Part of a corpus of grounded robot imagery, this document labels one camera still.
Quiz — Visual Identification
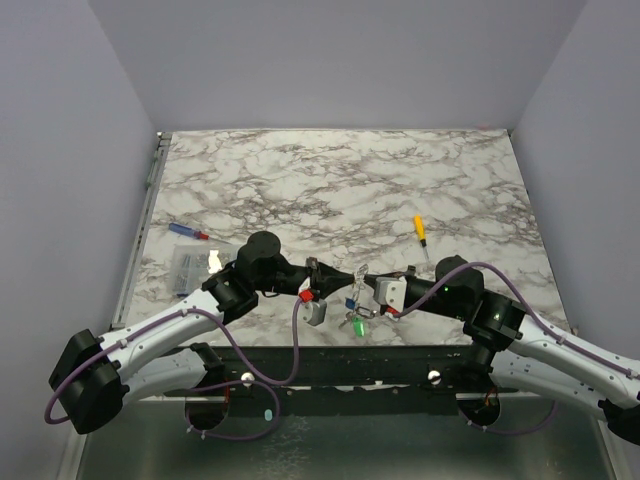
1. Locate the black mounting rail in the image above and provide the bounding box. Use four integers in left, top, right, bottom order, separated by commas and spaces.
169, 346, 498, 417

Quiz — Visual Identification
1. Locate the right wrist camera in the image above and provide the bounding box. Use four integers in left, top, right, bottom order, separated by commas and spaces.
373, 279, 404, 310

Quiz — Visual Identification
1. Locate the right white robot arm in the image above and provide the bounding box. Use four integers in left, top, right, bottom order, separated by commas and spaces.
364, 256, 639, 444

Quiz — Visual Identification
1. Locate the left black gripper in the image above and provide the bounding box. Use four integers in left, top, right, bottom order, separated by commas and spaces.
256, 258, 354, 300

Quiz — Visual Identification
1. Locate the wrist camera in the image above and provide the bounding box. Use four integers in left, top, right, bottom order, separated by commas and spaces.
300, 299, 327, 327
373, 279, 404, 310

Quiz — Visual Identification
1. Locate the orange handled screwdriver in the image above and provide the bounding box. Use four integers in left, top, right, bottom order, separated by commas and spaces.
413, 215, 429, 260

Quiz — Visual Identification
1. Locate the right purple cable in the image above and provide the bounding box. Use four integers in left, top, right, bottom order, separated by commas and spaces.
387, 262, 640, 436

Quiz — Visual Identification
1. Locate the blue handled screwdriver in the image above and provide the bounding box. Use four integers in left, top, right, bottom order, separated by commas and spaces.
168, 222, 209, 240

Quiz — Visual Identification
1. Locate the green key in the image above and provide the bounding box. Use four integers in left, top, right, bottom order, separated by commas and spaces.
352, 318, 365, 337

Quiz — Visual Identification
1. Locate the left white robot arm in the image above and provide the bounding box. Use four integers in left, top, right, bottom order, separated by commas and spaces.
44, 231, 354, 434

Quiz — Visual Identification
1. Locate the clear plastic screw box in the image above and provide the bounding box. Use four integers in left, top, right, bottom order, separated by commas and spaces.
168, 242, 239, 297

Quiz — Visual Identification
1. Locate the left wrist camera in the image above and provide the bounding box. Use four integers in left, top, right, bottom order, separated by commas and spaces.
300, 299, 327, 327

